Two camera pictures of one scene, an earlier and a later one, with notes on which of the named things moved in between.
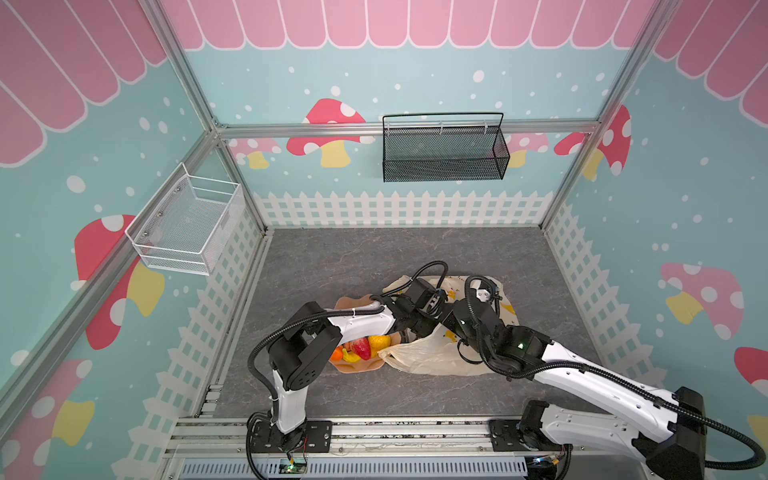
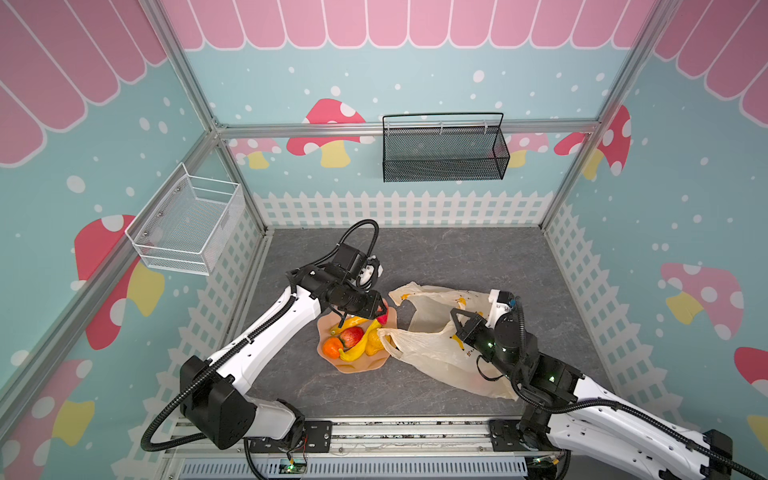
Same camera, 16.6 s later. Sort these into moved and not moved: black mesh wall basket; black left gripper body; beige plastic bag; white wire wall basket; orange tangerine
Moved: black left gripper body; beige plastic bag
Not moved: white wire wall basket; orange tangerine; black mesh wall basket
